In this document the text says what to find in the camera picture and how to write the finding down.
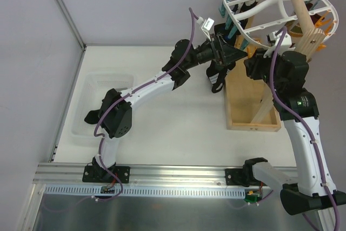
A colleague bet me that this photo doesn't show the black sock white stripes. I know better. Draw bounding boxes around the black sock white stripes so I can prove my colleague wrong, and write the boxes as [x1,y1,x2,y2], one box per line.
[84,110,103,125]

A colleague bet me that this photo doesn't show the black sock plain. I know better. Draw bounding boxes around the black sock plain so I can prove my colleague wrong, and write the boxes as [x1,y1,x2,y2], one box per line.
[214,23,238,72]

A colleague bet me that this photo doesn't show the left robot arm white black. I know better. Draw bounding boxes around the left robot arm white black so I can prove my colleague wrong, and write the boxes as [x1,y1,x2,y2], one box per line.
[82,33,247,183]

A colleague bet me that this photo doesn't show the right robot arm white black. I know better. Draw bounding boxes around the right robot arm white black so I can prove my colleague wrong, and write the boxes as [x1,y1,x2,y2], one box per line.
[242,49,345,215]

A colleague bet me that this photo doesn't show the wooden hanger stand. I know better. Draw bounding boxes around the wooden hanger stand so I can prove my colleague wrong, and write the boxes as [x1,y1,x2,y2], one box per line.
[224,0,335,132]

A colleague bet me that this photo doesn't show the white round clip hanger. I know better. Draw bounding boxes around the white round clip hanger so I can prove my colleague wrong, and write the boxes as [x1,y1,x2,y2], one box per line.
[220,0,339,57]

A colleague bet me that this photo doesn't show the black sport sock hanging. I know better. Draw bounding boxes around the black sport sock hanging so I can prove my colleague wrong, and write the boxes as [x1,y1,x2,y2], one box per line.
[206,23,237,93]

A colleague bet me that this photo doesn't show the white plastic laundry basket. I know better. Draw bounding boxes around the white plastic laundry basket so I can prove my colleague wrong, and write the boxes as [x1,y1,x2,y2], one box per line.
[70,71,135,142]

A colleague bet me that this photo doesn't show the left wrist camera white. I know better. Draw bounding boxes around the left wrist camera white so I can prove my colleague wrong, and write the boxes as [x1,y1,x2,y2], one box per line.
[197,16,215,41]

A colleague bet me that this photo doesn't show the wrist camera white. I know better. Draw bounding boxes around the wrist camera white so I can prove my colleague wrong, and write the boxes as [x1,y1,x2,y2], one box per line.
[197,16,215,41]
[264,31,292,58]

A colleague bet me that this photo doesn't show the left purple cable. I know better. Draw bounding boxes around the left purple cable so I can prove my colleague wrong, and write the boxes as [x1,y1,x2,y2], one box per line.
[93,8,201,202]

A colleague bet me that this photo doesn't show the purple cable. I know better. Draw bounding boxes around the purple cable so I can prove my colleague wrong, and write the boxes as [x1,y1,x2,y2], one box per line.
[270,27,341,231]
[93,8,201,202]

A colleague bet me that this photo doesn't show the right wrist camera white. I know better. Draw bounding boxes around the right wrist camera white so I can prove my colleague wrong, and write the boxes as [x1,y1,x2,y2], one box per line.
[264,31,292,58]

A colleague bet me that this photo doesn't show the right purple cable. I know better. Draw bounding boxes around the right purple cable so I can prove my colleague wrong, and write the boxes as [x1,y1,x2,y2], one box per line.
[270,27,341,231]

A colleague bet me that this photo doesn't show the aluminium mounting rail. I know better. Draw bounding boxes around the aluminium mounting rail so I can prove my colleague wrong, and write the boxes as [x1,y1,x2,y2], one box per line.
[32,163,242,188]

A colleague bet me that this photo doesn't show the white slotted cable duct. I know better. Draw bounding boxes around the white slotted cable duct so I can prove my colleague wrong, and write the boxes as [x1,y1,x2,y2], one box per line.
[44,184,245,199]

